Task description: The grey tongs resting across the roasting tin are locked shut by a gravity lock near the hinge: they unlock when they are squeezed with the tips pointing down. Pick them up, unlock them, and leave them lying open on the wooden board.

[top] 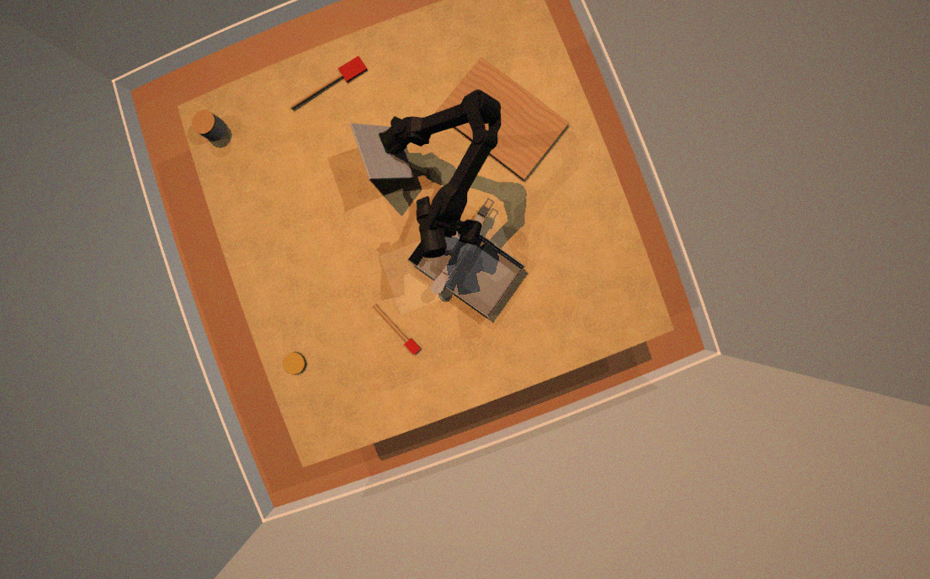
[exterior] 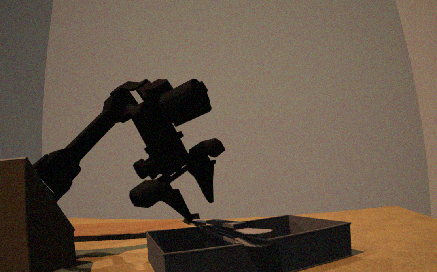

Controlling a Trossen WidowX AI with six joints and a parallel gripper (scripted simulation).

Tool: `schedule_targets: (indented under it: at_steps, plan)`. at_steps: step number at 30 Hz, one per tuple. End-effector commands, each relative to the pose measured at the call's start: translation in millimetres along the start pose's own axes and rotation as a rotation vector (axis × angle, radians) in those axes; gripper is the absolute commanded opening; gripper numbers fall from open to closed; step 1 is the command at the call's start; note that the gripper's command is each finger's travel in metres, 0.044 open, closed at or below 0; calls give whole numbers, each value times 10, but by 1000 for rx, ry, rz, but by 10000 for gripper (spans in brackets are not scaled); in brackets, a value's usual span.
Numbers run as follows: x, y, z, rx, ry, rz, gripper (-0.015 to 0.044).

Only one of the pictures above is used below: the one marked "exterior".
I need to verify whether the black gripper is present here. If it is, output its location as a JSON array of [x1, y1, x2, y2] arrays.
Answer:
[[129, 127, 225, 221]]

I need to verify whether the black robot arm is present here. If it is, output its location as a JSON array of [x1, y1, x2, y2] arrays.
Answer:
[[33, 79, 212, 202]]

